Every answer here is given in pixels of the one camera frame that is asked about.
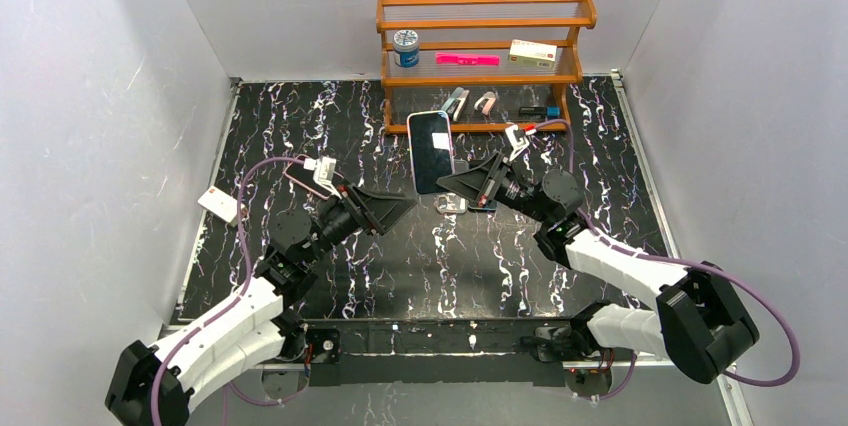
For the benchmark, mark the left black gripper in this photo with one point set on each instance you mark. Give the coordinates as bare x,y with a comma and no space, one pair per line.
357,209

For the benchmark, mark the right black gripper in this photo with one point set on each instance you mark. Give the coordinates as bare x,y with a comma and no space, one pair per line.
491,183

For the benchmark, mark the dark phone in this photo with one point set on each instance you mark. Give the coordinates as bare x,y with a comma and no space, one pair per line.
489,207

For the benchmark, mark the clear phone case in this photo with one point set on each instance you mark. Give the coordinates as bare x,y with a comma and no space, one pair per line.
450,203

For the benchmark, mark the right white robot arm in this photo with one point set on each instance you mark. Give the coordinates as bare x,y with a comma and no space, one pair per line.
693,317

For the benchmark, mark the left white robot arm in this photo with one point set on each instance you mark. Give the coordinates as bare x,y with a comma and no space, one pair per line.
163,383

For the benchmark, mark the blue grey stapler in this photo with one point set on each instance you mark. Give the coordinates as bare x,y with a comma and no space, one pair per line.
454,104

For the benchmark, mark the pink white stapler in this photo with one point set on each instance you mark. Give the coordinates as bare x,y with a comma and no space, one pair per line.
485,103

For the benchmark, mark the black blue small device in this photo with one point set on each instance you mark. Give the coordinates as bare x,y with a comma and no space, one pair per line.
541,113

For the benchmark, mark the pink plastic ruler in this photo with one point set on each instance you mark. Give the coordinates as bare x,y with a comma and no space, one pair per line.
466,59

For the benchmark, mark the white cardboard box on shelf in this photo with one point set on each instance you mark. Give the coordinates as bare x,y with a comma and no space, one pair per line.
540,55

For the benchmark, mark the orange wooden shelf rack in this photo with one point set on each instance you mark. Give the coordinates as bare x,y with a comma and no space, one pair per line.
482,27

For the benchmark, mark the blue white round jar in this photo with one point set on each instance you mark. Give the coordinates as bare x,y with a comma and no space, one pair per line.
406,47

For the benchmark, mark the white box with red label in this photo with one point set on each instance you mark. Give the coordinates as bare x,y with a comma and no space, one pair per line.
220,204

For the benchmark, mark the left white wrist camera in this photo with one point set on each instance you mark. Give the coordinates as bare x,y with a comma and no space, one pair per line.
322,169

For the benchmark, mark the left black motor mount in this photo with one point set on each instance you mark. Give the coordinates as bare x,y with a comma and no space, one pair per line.
323,345

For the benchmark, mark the black motor mount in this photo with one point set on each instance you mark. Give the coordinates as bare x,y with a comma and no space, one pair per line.
563,344
323,345

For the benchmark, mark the right black motor mount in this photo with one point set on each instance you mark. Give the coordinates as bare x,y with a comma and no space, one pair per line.
563,344

